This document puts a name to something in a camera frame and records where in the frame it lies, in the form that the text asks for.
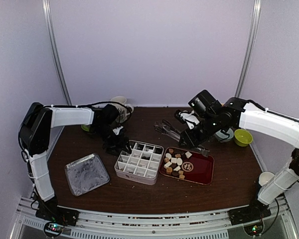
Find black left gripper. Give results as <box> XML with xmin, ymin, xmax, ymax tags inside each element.
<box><xmin>92</xmin><ymin>123</ymin><xmax>132</xmax><ymax>156</ymax></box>

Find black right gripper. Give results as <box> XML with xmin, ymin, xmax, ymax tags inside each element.
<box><xmin>178</xmin><ymin>114</ymin><xmax>221</xmax><ymax>149</ymax></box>

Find white divided tin box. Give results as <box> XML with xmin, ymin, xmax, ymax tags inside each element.
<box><xmin>114</xmin><ymin>140</ymin><xmax>164</xmax><ymax>185</ymax></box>

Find metal serving tongs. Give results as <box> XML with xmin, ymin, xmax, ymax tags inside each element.
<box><xmin>154</xmin><ymin>119</ymin><xmax>210</xmax><ymax>157</ymax></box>

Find bunny print tin lid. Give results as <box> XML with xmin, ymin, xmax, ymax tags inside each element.
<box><xmin>64</xmin><ymin>153</ymin><xmax>110</xmax><ymax>197</ymax></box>

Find red chocolate tray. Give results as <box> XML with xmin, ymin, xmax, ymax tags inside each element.
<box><xmin>159</xmin><ymin>147</ymin><xmax>214</xmax><ymax>185</ymax></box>

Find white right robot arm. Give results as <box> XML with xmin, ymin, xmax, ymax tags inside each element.
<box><xmin>174</xmin><ymin>90</ymin><xmax>299</xmax><ymax>220</ymax></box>

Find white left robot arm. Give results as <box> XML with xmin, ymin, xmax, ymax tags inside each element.
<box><xmin>18</xmin><ymin>101</ymin><xmax>132</xmax><ymax>221</ymax></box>

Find light blue bowl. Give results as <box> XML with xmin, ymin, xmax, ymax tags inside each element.
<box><xmin>215</xmin><ymin>128</ymin><xmax>234</xmax><ymax>143</ymax></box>

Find lime green bowl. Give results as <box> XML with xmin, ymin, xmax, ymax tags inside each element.
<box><xmin>234</xmin><ymin>129</ymin><xmax>253</xmax><ymax>147</ymax></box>

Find beige floral mug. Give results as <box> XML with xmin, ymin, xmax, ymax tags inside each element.
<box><xmin>110</xmin><ymin>96</ymin><xmax>134</xmax><ymax>123</ymax></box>

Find dark bowl white inside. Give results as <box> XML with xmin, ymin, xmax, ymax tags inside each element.
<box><xmin>257</xmin><ymin>171</ymin><xmax>275</xmax><ymax>187</ymax></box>

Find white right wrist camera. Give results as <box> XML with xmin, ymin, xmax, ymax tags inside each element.
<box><xmin>174</xmin><ymin>110</ymin><xmax>200</xmax><ymax>129</ymax></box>

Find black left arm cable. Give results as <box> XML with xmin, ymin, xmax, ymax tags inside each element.
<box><xmin>74</xmin><ymin>100</ymin><xmax>130</xmax><ymax>110</ymax></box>

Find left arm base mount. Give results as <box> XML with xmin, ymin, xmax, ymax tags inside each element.
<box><xmin>35</xmin><ymin>207</ymin><xmax>79</xmax><ymax>238</ymax></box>

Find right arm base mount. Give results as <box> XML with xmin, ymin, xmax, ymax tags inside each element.
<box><xmin>228</xmin><ymin>206</ymin><xmax>272</xmax><ymax>237</ymax></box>

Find metal front rail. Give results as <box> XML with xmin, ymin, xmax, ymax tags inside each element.
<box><xmin>7</xmin><ymin>197</ymin><xmax>299</xmax><ymax>239</ymax></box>

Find right aluminium frame post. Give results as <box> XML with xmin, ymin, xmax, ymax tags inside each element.
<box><xmin>235</xmin><ymin>0</ymin><xmax>262</xmax><ymax>97</ymax></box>

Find aluminium frame post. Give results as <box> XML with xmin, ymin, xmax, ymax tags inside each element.
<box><xmin>42</xmin><ymin>0</ymin><xmax>72</xmax><ymax>105</ymax></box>
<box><xmin>235</xmin><ymin>0</ymin><xmax>262</xmax><ymax>97</ymax></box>

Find left aluminium frame post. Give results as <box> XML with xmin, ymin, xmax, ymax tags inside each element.
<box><xmin>42</xmin><ymin>0</ymin><xmax>72</xmax><ymax>105</ymax></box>

